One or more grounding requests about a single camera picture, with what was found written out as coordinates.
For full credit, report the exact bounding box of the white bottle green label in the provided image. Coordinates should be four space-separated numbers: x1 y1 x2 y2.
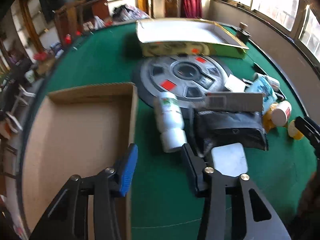
154 92 187 153

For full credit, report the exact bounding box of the grey barcode box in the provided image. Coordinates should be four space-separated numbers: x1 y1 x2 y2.
205 92 263 112

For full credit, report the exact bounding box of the red cloth on chair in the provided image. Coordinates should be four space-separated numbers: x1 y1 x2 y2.
181 0 202 18

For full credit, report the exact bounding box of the white square box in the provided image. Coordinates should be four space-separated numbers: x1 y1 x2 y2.
211 142 248 177

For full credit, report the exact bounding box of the wooden chair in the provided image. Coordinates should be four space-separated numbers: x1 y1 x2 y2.
145 0 190 19

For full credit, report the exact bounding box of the white bottle red label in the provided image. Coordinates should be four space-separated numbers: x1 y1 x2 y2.
271 101 292 127

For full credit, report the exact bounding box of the pile of clothes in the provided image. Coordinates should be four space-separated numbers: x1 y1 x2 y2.
112 4 150 22

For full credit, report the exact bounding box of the round grey table centre panel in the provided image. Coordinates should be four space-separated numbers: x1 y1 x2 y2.
132 55 232 110

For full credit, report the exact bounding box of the blue white tissue packet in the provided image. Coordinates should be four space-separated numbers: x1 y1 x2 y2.
245 76 277 114

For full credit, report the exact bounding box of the gold white box lid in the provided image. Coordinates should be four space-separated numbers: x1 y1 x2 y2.
136 18 249 59

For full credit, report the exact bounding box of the black foil pouch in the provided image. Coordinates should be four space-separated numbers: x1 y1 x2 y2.
189 108 268 158

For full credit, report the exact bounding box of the wooden armchair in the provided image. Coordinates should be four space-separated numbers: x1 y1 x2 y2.
54 0 86 47

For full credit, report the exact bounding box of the brown cardboard tray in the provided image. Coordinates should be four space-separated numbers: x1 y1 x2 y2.
22 82 138 239

